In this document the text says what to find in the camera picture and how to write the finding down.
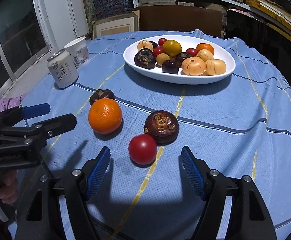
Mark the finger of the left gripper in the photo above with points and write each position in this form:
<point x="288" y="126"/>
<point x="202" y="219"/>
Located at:
<point x="14" y="115"/>
<point x="56" y="126"/>

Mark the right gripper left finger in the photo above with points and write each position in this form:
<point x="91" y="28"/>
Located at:
<point x="94" y="171"/>

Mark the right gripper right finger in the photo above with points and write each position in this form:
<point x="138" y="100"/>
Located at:
<point x="196" y="170"/>

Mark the cream pepino melon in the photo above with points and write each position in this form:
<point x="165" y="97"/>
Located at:
<point x="215" y="67"/>

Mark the peach colored streaked fruit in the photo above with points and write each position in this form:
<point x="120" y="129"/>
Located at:
<point x="194" y="66"/>

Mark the dark shiny plum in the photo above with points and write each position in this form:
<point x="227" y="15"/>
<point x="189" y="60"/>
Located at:
<point x="170" y="67"/>

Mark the dark mangosteen front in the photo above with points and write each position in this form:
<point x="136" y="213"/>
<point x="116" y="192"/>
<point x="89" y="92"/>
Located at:
<point x="145" y="58"/>

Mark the cream fruit purple streaks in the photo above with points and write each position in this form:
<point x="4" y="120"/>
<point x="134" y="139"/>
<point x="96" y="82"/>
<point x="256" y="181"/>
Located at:
<point x="205" y="55"/>

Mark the brown kiwi fruit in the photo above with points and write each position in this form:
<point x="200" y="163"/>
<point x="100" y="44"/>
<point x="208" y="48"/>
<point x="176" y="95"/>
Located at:
<point x="161" y="58"/>

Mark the green-yellow small fruit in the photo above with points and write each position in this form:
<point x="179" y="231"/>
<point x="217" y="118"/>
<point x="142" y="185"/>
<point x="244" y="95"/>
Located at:
<point x="172" y="48"/>

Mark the red cherry tomato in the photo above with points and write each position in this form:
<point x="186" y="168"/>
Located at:
<point x="158" y="50"/>
<point x="192" y="51"/>
<point x="161" y="41"/>

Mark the small dark plum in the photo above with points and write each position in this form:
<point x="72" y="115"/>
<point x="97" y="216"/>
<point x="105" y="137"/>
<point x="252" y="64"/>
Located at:
<point x="154" y="44"/>

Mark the left hand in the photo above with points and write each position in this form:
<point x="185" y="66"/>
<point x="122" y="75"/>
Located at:
<point x="8" y="190"/>

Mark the large orange mandarin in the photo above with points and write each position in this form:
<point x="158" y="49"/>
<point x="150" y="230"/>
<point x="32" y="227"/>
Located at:
<point x="105" y="116"/>

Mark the large red tomato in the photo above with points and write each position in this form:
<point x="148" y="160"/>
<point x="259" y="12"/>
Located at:
<point x="143" y="149"/>

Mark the dark purple mangosteen left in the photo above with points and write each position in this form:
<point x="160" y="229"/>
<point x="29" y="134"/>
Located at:
<point x="101" y="94"/>

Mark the dark mangosteen brown top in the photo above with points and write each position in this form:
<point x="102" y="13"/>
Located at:
<point x="162" y="126"/>

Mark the white beverage can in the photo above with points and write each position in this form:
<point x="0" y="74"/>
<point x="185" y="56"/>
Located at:
<point x="62" y="68"/>

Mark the blue checked tablecloth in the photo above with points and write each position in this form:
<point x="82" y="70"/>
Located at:
<point x="240" y="125"/>

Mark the white paper cup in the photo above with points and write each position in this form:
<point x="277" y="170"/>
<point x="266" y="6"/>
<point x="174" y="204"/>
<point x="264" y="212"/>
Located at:
<point x="78" y="51"/>

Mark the glass door panel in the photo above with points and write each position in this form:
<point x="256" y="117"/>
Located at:
<point x="23" y="40"/>

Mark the cream fruit on plate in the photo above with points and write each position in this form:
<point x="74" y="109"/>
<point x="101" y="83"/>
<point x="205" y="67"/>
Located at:
<point x="145" y="44"/>

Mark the small orange on plate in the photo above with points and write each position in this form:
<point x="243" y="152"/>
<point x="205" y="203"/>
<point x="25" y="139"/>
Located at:
<point x="206" y="46"/>

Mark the framed picture beige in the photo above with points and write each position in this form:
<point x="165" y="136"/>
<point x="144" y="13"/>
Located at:
<point x="123" y="23"/>

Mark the white oval plate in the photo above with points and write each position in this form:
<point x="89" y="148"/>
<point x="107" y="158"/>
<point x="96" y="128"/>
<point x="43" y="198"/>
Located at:
<point x="181" y="78"/>

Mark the red cherry tomato on plate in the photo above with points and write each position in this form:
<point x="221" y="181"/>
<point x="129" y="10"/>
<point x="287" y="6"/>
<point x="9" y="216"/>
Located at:
<point x="161" y="41"/>

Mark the brown wooden board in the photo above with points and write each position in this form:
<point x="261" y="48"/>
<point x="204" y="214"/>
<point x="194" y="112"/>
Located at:
<point x="180" y="18"/>

